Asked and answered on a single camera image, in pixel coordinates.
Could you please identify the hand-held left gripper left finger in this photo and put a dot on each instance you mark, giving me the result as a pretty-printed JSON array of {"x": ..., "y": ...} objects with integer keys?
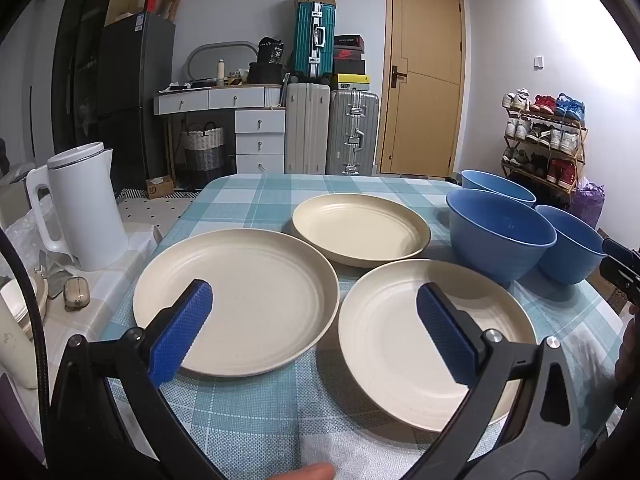
[{"x": 182, "y": 330}]

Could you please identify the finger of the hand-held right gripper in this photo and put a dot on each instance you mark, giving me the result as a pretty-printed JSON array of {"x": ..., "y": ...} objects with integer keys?
[
  {"x": 622, "y": 282},
  {"x": 622, "y": 252}
]

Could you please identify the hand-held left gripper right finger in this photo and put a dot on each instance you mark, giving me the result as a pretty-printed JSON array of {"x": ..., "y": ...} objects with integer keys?
[{"x": 445, "y": 340}]

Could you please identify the blue bowl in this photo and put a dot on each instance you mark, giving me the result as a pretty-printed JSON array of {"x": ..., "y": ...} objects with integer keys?
[
  {"x": 570, "y": 250},
  {"x": 495, "y": 187},
  {"x": 500, "y": 245}
]

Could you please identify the cream plate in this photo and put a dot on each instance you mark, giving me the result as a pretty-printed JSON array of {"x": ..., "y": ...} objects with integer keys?
[
  {"x": 240, "y": 290},
  {"x": 360, "y": 225},
  {"x": 390, "y": 340}
]

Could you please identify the person's right hand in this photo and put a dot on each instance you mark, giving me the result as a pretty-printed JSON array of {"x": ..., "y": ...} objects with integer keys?
[{"x": 629, "y": 360}]

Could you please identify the person's left hand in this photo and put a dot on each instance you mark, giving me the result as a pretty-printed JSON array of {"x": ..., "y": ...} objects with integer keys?
[{"x": 312, "y": 472}]

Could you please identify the printed cardboard box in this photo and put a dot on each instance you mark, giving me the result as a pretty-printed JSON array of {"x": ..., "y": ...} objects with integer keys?
[{"x": 612, "y": 297}]

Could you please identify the purple bag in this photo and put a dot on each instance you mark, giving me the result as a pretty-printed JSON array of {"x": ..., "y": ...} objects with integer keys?
[{"x": 587, "y": 205}]

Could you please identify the pale side table cover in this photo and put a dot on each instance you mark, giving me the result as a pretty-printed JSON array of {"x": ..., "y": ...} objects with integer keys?
[{"x": 130, "y": 255}]

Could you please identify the wooden shoe rack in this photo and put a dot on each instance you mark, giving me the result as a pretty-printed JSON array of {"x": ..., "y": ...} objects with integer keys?
[{"x": 581, "y": 160}]

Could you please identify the small beige case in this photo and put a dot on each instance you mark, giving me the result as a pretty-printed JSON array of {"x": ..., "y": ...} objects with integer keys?
[{"x": 76, "y": 294}]

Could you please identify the shoe rack with shoes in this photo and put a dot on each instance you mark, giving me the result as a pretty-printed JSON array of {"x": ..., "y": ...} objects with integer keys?
[{"x": 567, "y": 142}]

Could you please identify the white dotted mat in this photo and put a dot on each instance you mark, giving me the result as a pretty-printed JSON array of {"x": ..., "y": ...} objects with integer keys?
[{"x": 150, "y": 207}]

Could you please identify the small open cardboard box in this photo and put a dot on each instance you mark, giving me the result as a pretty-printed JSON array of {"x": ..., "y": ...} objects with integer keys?
[{"x": 160, "y": 187}]

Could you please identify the grey metal object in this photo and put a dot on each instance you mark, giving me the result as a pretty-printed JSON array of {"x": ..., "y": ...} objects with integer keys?
[{"x": 50, "y": 272}]

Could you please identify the white electric kettle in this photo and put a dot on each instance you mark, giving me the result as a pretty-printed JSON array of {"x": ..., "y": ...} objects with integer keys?
[{"x": 85, "y": 210}]

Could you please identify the cream ceramic pot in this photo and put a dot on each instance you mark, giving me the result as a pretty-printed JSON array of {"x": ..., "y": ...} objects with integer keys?
[{"x": 15, "y": 340}]

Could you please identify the woven laundry basket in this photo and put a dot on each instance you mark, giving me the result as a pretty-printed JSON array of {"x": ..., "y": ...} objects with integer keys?
[{"x": 202, "y": 150}]

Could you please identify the clear plastic bag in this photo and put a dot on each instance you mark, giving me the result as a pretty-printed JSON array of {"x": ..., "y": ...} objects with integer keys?
[{"x": 25, "y": 230}]

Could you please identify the white drawer unit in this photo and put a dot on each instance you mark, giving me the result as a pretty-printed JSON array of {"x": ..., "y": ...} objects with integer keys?
[{"x": 260, "y": 140}]

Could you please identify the silver suitcase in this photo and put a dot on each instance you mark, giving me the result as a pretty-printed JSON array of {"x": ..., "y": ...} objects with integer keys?
[{"x": 352, "y": 132}]

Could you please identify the white desk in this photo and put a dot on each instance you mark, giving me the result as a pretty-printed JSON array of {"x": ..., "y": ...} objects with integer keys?
[{"x": 215, "y": 97}]

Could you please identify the beige suitcase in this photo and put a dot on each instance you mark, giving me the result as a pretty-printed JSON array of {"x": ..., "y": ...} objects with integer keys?
[{"x": 306, "y": 127}]

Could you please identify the dark grey fridge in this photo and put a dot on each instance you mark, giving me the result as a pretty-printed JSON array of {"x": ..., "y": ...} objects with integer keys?
[{"x": 135, "y": 85}]

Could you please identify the white bottle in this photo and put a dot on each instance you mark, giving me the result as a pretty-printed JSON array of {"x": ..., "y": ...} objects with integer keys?
[{"x": 219, "y": 72}]

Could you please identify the wooden door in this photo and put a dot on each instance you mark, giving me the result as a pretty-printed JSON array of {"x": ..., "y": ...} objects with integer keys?
[{"x": 425, "y": 75}]

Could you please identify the black bag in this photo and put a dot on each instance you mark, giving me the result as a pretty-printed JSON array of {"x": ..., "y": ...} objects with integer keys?
[{"x": 262, "y": 72}]

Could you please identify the yellow shoe box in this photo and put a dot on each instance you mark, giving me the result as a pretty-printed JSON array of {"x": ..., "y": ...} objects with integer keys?
[{"x": 352, "y": 82}]

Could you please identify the oval grey mirror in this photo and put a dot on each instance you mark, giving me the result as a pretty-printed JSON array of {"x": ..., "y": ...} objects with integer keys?
[{"x": 220, "y": 57}]

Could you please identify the plain black shoe box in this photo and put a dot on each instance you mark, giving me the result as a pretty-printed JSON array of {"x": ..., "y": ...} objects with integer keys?
[{"x": 348, "y": 67}]

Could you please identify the dark glass-door cabinet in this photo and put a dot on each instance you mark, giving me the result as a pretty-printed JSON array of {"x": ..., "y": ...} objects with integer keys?
[{"x": 75, "y": 60}]

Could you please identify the black printed pouch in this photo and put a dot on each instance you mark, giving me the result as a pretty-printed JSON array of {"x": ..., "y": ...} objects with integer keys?
[{"x": 270, "y": 50}]

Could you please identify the black red-print shoe box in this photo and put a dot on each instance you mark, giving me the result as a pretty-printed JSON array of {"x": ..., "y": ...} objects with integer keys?
[{"x": 348, "y": 52}]

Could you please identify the teal suitcase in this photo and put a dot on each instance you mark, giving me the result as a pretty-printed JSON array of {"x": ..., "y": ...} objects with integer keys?
[{"x": 314, "y": 40}]

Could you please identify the narrow brown cardboard box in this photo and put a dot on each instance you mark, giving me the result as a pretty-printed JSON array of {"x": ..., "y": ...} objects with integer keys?
[{"x": 172, "y": 2}]

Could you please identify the white light switch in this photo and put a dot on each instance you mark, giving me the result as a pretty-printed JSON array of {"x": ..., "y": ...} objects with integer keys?
[{"x": 538, "y": 61}]

